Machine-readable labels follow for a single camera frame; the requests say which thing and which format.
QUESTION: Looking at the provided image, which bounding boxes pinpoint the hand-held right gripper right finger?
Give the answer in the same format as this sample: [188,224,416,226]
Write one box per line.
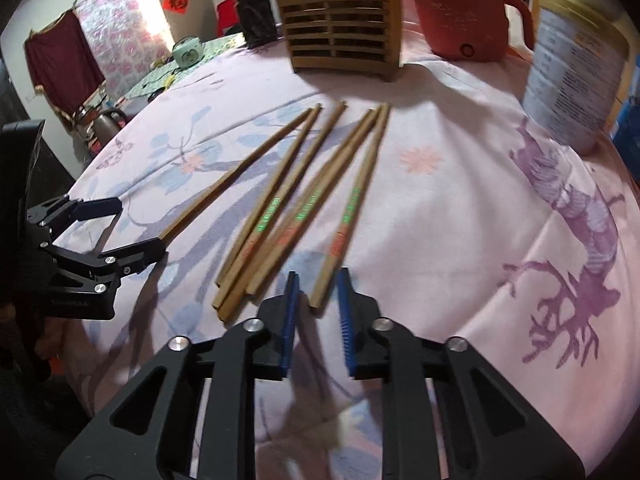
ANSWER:
[336,267,586,480]

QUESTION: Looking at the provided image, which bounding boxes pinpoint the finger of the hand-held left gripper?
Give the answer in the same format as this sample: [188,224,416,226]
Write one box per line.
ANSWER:
[27,195,123,241]
[42,237,168,321]

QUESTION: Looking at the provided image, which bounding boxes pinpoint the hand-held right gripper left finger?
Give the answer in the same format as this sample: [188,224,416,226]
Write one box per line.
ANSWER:
[56,270,302,480]

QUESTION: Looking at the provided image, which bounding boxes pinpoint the group of wooden chopsticks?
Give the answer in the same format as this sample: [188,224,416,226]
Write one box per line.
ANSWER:
[212,101,392,322]

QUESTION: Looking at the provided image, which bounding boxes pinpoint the tan bamboo chopstick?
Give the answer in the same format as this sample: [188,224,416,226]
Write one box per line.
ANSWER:
[159,104,323,242]

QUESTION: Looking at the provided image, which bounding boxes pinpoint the brown wooden chopstick holder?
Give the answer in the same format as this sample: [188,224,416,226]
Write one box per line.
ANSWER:
[274,0,403,83]

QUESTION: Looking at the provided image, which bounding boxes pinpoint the stainless steel kettle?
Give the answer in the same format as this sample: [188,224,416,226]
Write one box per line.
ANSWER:
[92,107,128,148]

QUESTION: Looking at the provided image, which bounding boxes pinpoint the dark red hanging cloth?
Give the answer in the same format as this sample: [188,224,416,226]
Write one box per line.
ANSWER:
[24,10,107,116]

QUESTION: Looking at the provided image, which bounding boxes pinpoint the pink floral tablecloth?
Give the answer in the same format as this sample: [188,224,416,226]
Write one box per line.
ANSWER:
[60,20,640,480]

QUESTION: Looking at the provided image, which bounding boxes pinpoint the green patterned table cover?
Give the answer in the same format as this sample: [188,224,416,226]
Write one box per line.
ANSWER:
[122,32,246,103]

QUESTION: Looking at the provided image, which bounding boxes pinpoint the pink floral hanging sheet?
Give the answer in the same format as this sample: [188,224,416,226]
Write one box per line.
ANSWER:
[75,0,173,101]

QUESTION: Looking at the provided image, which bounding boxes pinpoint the grey door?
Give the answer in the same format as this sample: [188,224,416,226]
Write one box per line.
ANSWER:
[150,0,221,46]

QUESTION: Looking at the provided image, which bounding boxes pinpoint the dark soy sauce bottle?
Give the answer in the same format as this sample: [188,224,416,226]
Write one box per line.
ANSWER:
[227,0,281,48]

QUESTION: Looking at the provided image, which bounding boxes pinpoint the red electric cooking pot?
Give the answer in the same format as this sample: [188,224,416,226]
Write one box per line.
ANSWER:
[407,0,533,63]

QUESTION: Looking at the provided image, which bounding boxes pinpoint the milk powder tin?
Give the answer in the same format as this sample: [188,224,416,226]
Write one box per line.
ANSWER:
[522,0,631,156]

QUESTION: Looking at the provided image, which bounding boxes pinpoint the blue plastic container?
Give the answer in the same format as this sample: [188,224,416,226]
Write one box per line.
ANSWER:
[607,95,640,171]

